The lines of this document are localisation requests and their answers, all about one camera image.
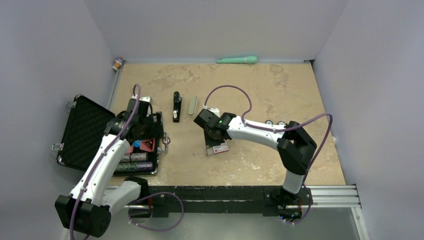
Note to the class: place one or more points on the small staple box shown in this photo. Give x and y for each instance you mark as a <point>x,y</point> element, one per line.
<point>213,150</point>

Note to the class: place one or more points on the green staple case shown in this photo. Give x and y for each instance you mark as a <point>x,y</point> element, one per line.
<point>192,106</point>

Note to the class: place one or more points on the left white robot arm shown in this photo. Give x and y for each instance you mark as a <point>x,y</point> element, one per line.
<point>87,209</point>

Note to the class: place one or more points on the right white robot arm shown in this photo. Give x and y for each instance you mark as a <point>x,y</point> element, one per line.
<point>294,145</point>

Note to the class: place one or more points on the green microphone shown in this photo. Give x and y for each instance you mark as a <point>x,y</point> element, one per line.
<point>250,60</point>

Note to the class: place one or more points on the black poker chip case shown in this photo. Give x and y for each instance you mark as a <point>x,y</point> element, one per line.
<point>88,122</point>

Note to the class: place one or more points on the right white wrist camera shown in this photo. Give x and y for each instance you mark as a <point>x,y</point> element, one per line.
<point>213,110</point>

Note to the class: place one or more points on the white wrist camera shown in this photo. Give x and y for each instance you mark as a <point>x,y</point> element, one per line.
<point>213,110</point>
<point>144,105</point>

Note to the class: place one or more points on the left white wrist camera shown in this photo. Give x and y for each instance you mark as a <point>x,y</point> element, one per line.
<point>144,105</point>

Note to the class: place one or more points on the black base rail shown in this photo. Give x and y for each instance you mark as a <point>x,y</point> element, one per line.
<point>267,200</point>

